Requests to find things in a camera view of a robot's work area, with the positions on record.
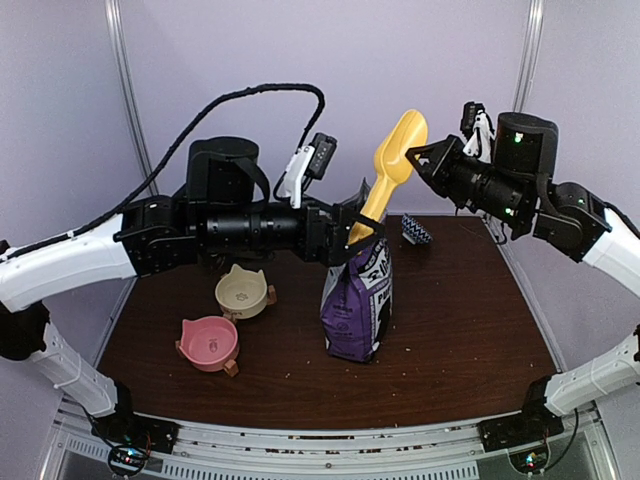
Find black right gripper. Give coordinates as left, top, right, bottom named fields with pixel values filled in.
left=407, top=131, right=532, bottom=229

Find yellow plastic scoop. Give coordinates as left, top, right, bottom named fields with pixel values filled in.
left=360, top=109, right=428, bottom=223

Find purple pet food bag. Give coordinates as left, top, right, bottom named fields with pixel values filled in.
left=319, top=179, right=396, bottom=365

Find cream cat-ear pet bowl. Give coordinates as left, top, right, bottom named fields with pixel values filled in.
left=214, top=264, right=277, bottom=322

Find pink cat-ear pet bowl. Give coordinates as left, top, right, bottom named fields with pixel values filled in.
left=175, top=316, right=240, bottom=378

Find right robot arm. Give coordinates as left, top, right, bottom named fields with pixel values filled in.
left=404, top=112, right=639, bottom=442

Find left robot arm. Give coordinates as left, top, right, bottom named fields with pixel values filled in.
left=1, top=136, right=384, bottom=444

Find blue white patterned bowl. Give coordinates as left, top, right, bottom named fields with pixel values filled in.
left=401, top=214, right=432, bottom=245

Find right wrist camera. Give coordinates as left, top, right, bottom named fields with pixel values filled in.
left=460, top=101, right=495, bottom=163

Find black braided left cable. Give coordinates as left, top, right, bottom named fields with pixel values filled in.
left=0, top=83, right=327, bottom=261

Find right aluminium frame post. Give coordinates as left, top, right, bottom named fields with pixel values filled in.
left=512, top=0, right=545, bottom=112

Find aluminium frame post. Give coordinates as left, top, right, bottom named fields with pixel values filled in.
left=512, top=0, right=545, bottom=112
left=104, top=0, right=152, bottom=178

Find front aluminium rail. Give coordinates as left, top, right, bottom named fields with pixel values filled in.
left=54, top=418, right=601, bottom=480

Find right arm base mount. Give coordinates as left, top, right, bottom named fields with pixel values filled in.
left=477, top=413, right=564, bottom=475

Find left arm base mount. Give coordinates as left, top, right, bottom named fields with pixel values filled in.
left=88, top=415, right=179, bottom=479

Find left aluminium frame post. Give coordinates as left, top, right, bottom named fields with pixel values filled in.
left=104, top=0, right=152, bottom=178

